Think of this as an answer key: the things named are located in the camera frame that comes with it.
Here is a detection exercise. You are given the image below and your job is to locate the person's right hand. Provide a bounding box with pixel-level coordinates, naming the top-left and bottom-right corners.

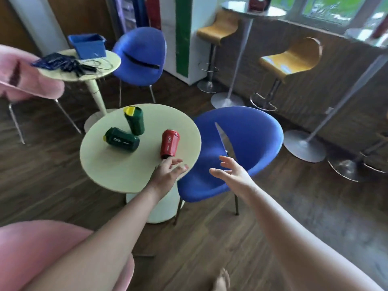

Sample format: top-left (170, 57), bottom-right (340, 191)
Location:
top-left (209, 156), bottom-right (259, 205)

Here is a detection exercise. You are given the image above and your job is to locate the person's left hand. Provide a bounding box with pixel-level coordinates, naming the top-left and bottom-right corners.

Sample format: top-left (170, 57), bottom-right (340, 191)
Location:
top-left (146, 158), bottom-right (189, 199)

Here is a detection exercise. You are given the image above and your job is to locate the person's left forearm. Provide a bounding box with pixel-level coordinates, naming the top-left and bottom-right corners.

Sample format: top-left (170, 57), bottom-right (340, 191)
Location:
top-left (21, 186), bottom-right (167, 291)

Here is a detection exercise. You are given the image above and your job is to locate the person's right forearm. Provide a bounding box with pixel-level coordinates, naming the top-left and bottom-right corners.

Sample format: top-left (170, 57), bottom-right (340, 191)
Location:
top-left (241, 185), bottom-right (386, 291)

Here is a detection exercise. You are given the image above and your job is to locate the red drink can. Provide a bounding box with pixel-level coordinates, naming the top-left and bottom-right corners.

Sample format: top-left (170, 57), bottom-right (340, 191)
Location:
top-left (160, 129), bottom-right (181, 160)

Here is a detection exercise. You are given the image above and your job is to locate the blue shell chair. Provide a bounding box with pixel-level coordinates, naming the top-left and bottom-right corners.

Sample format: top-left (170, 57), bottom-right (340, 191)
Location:
top-left (112, 26), bottom-right (167, 108)
top-left (173, 106), bottom-right (285, 226)

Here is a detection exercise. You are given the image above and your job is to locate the pale yellow round table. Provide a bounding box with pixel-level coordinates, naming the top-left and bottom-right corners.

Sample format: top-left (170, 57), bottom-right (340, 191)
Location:
top-left (38, 48), bottom-right (122, 133)
top-left (79, 103), bottom-right (202, 224)

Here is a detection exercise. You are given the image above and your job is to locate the dark green drink can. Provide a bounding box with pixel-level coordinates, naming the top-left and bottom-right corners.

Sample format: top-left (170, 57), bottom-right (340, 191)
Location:
top-left (103, 127), bottom-right (141, 153)

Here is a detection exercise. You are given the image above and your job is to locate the green can with yellow lid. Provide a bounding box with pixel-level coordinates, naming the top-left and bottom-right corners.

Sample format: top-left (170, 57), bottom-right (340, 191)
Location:
top-left (123, 106), bottom-right (146, 137)

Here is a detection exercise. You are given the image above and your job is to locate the person's bare foot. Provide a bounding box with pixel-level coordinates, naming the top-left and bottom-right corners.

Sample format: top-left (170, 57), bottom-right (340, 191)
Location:
top-left (212, 267), bottom-right (231, 291)

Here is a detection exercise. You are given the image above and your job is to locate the silver tall bar table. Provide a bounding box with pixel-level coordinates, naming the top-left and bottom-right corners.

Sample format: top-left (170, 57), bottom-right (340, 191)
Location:
top-left (210, 0), bottom-right (287, 110)
top-left (283, 27), bottom-right (388, 163)

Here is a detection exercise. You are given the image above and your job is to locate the chrome bar stool base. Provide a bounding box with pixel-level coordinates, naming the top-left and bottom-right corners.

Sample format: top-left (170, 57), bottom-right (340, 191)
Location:
top-left (327, 130), bottom-right (388, 183)

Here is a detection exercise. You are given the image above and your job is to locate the white cabinet with green stripe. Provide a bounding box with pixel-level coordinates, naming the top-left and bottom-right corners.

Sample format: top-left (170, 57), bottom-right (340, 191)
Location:
top-left (159, 0), bottom-right (219, 86)

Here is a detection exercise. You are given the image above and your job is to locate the yellow bar stool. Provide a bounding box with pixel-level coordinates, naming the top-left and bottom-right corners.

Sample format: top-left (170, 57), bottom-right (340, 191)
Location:
top-left (196, 9), bottom-right (242, 94)
top-left (250, 37), bottom-right (324, 112)

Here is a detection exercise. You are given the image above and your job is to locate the blue plastic bin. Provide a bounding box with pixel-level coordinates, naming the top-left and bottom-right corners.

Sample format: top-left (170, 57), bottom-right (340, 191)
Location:
top-left (67, 33), bottom-right (107, 60)

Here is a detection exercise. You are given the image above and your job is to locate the red board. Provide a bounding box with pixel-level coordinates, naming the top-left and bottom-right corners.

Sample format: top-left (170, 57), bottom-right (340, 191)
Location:
top-left (146, 0), bottom-right (162, 30)

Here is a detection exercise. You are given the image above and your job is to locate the pink shell chair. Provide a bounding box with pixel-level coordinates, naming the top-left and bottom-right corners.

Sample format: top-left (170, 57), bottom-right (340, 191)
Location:
top-left (0, 220), bottom-right (136, 291)
top-left (0, 44), bottom-right (82, 145)

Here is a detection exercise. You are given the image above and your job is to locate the dark blue board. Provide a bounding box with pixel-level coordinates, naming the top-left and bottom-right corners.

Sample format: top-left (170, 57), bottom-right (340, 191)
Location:
top-left (132, 0), bottom-right (150, 28)

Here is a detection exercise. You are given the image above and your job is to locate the red container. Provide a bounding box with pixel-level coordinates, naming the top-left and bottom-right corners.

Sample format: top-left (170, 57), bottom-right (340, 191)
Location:
top-left (248, 0), bottom-right (273, 13)

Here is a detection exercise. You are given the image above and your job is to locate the window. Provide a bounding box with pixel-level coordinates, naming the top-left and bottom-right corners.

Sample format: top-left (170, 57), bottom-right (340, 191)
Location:
top-left (269, 0), bottom-right (388, 34)

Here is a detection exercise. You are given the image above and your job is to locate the bundle of black cables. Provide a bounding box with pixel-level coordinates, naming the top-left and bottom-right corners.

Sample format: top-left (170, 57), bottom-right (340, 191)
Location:
top-left (30, 53), bottom-right (98, 78)

